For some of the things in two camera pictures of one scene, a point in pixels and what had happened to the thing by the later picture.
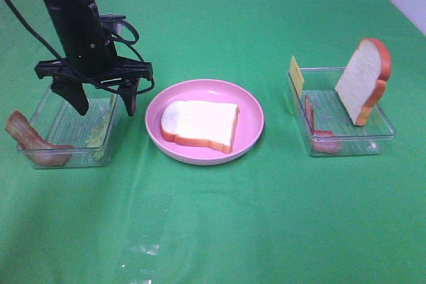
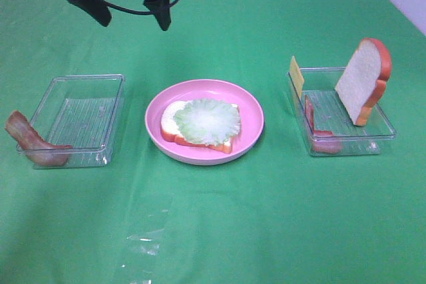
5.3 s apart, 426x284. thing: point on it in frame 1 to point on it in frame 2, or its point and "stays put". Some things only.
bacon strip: (323, 142) stays put
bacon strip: (38, 149) stays put
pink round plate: (249, 128) stays put
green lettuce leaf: (96, 142) to (210, 121)
